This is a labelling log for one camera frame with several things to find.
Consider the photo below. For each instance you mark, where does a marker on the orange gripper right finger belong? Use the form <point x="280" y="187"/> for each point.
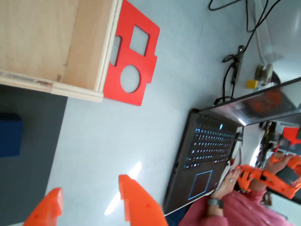
<point x="143" y="207"/>

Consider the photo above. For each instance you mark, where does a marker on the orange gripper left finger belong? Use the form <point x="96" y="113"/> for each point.
<point x="45" y="209"/>

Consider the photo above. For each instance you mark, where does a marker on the blue cube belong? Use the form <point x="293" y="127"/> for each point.
<point x="10" y="135"/>

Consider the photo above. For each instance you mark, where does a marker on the orange leader arm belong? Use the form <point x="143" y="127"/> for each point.
<point x="270" y="179"/>

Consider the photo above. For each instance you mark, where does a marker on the small yellow cube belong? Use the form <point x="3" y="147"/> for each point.
<point x="251" y="84"/>

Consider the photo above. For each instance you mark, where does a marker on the wooden box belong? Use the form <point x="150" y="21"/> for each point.
<point x="47" y="40"/>

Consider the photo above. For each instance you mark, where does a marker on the person's left hand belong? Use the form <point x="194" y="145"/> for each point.
<point x="229" y="183"/>

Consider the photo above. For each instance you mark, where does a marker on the person's right hand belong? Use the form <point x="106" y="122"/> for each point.
<point x="270" y="168"/>

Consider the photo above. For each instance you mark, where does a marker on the dark grey mat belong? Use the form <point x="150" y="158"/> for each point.
<point x="35" y="141"/>

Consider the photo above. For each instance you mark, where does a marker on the grey wristwatch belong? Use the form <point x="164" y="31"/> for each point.
<point x="216" y="203"/>

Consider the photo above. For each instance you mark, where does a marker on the dark laptop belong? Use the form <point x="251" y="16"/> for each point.
<point x="207" y="146"/>

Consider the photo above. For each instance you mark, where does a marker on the person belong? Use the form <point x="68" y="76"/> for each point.
<point x="247" y="212"/>

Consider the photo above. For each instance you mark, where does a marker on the red shape cutout board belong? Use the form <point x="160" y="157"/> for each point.
<point x="131" y="58"/>

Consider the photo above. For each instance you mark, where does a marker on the orange printed part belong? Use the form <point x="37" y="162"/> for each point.
<point x="291" y="135"/>

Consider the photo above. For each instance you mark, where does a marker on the grey usb hub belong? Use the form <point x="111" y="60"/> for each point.
<point x="240" y="66"/>

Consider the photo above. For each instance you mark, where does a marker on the tape roll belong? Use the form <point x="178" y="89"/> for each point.
<point x="263" y="73"/>

